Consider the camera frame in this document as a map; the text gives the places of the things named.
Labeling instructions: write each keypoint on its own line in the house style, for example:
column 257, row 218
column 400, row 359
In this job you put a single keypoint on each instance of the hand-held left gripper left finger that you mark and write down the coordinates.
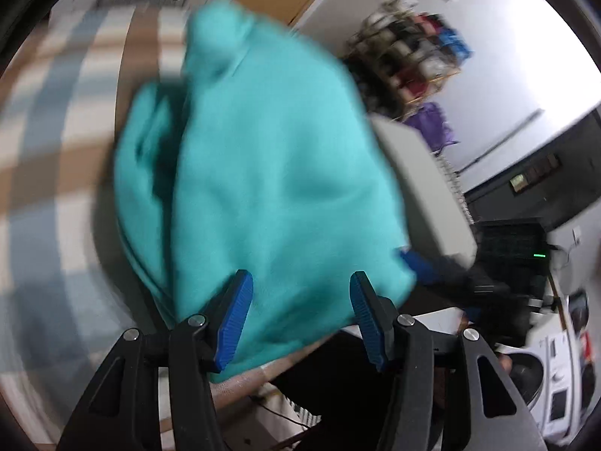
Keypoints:
column 234, row 319

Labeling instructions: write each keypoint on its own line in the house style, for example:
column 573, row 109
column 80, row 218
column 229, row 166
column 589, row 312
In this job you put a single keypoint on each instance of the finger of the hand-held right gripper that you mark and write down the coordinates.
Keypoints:
column 420, row 268

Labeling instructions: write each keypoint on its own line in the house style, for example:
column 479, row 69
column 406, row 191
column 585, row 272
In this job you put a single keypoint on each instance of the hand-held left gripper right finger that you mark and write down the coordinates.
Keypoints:
column 368, row 324

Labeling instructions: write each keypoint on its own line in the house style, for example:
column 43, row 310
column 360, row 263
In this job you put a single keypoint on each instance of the teal zip jacket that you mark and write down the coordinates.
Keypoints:
column 281, row 174

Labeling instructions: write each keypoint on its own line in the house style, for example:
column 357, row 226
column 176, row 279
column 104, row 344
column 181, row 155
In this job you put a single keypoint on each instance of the black mesh computer case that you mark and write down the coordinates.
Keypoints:
column 512, row 249

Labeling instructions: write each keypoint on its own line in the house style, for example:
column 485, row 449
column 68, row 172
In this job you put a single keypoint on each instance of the person's black clothing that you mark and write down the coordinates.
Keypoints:
column 338, row 394

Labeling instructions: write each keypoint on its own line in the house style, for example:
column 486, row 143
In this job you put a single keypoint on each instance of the white appliance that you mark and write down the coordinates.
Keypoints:
column 558, row 366

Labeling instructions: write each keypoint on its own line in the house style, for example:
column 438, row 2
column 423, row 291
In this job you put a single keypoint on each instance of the purple bag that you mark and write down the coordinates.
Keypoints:
column 432, row 124

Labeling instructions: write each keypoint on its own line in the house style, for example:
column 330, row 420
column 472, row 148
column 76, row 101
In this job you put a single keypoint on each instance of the checkered bed blanket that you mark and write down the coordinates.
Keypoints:
column 51, row 197

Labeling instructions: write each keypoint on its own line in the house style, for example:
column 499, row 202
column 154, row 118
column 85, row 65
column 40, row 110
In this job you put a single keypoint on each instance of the grey bed frame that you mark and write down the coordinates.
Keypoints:
column 422, row 188

